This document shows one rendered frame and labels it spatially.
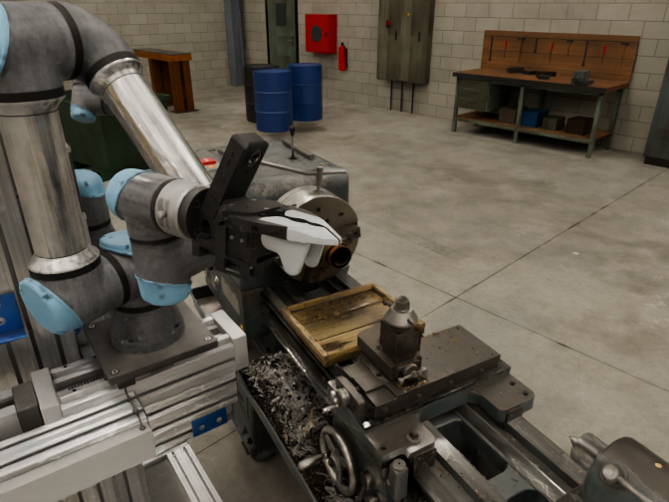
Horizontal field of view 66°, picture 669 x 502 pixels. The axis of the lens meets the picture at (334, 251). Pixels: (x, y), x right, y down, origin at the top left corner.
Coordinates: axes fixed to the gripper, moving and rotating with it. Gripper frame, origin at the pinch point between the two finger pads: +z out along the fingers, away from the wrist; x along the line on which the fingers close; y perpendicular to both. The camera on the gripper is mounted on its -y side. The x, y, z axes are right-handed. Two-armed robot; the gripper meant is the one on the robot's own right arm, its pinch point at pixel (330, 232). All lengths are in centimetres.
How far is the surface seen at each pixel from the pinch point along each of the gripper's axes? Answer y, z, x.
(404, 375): 51, -12, -57
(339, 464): 77, -22, -49
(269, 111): 47, -493, -580
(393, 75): -19, -412, -817
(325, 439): 77, -30, -53
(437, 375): 53, -6, -65
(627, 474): 40, 35, -37
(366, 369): 54, -23, -59
